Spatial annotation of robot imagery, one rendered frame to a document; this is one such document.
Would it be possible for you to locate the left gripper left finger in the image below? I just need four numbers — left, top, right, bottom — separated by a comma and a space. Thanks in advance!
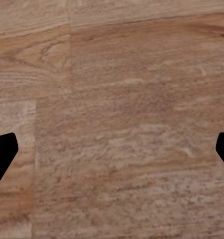
0, 132, 18, 180

